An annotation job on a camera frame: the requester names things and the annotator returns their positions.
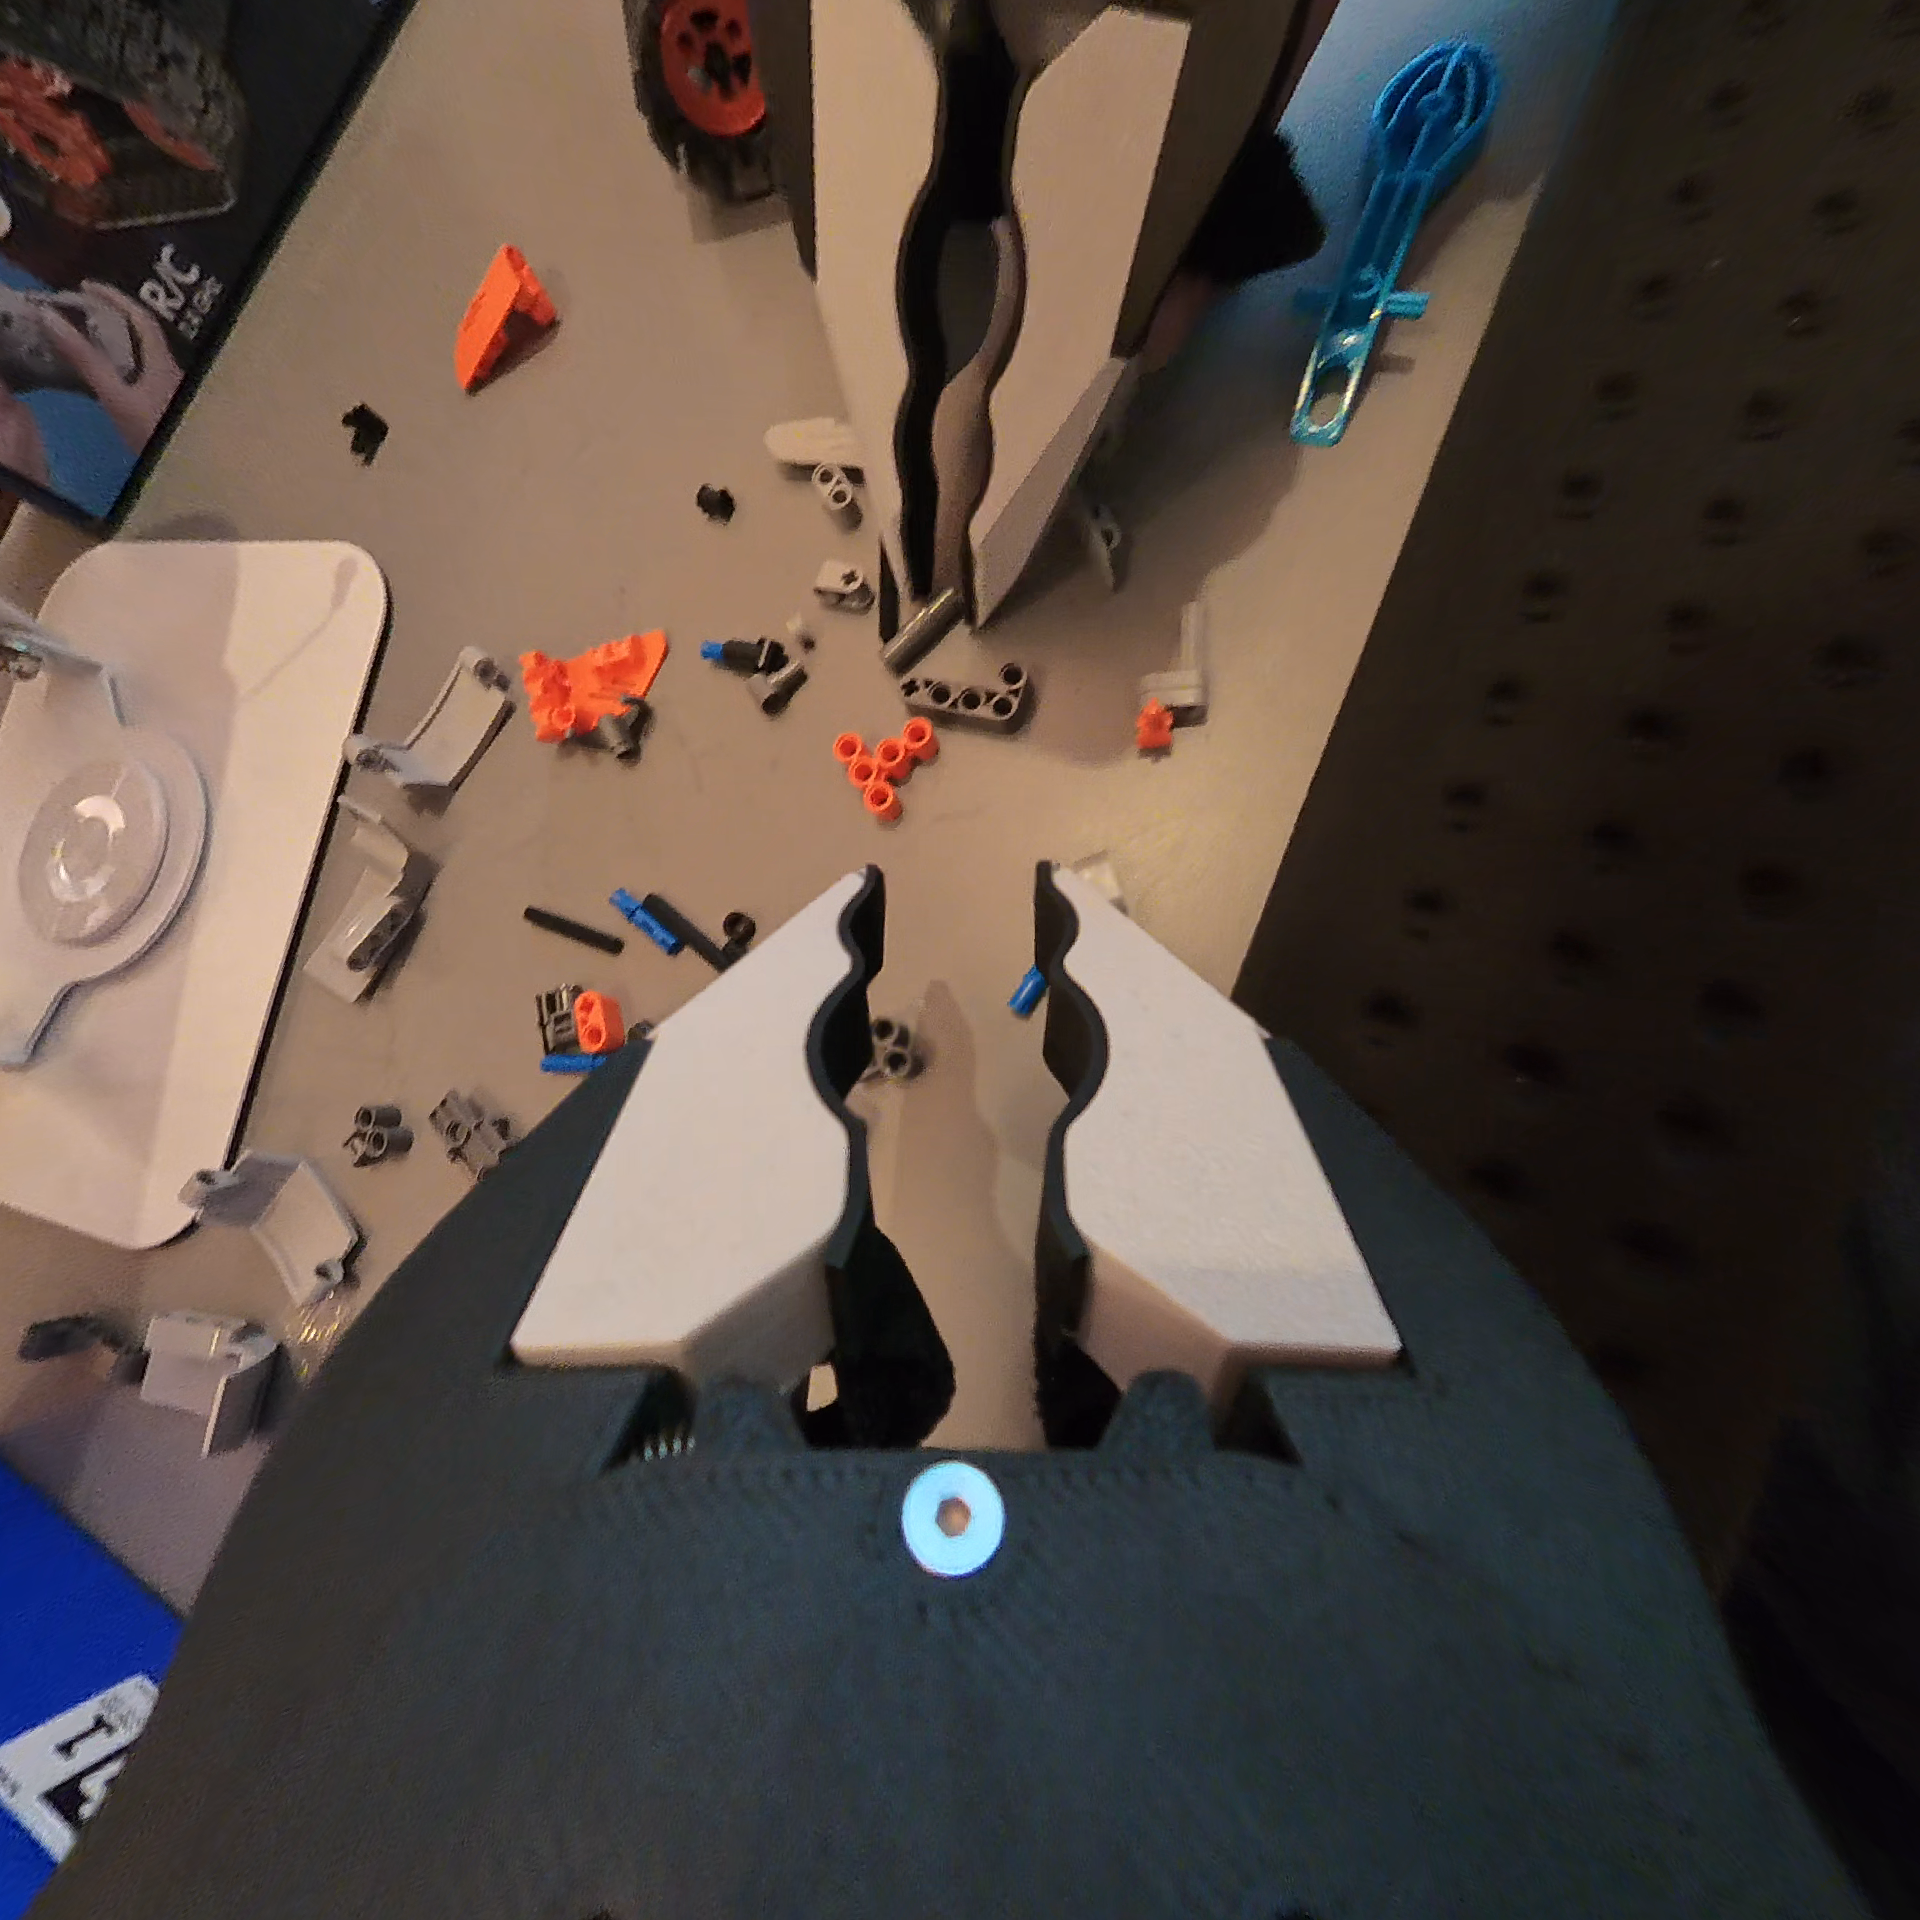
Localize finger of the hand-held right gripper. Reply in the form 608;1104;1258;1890
810;0;963;602
967;0;1193;624

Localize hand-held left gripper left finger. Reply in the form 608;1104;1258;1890
511;861;888;1420

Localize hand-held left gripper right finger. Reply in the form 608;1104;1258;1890
1035;860;1404;1442

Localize teal plastic piece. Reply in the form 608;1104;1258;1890
1290;37;1501;448

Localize grey tracked toy vehicle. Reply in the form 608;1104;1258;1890
623;0;818;203

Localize pile of small technic pieces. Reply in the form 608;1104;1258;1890
644;900;752;977

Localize orange curved panel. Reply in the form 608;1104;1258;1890
452;244;561;396

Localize light grey curved panel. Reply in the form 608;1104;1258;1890
343;644;515;812
180;1155;367;1308

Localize light grey boxy panel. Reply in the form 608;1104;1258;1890
304;802;437;1003

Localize orange connector cluster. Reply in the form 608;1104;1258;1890
832;717;940;819

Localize dark grey L-shaped beam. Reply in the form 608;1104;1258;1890
901;661;1039;737

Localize orange flat panel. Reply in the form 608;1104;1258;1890
516;631;669;745

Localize light grey panel with holes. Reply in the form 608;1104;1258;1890
116;1312;281;1457

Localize black dimpled pad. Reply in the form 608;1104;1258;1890
1231;0;1920;1653

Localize white book stand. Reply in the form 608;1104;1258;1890
0;539;396;1251

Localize blue storage bin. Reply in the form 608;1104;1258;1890
0;1457;189;1871

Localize printed toy box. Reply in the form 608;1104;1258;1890
0;0;424;529

